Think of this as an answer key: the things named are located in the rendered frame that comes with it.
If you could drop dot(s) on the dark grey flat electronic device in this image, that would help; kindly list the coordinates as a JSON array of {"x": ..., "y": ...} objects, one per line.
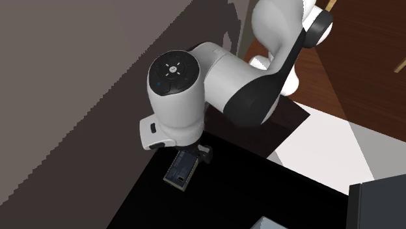
[{"x": 180, "y": 171}]

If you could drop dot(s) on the black table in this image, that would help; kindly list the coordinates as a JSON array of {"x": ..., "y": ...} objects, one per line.
[{"x": 241, "y": 196}]

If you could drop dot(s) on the dark grey box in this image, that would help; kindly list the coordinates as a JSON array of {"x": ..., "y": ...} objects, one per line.
[{"x": 380, "y": 206}]

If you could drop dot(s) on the dark robot stand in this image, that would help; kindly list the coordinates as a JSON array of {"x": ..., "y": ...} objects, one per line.
[{"x": 280, "y": 126}]

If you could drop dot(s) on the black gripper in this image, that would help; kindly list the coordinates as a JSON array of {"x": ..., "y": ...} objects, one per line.
[{"x": 204, "y": 153}]

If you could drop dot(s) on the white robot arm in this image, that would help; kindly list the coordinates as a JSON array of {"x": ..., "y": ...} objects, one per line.
[{"x": 180, "y": 104}]

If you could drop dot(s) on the pale grey flat thing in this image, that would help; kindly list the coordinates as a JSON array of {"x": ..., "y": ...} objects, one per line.
[{"x": 269, "y": 224}]

